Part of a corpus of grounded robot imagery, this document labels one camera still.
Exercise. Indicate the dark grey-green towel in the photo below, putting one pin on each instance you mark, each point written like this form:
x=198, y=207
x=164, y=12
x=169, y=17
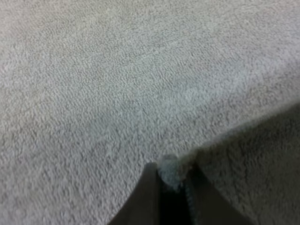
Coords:
x=257, y=154

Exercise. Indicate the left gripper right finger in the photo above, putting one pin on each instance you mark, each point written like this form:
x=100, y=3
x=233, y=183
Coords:
x=211, y=206

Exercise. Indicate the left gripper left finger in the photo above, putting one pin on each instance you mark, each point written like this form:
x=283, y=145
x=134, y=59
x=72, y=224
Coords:
x=140, y=201

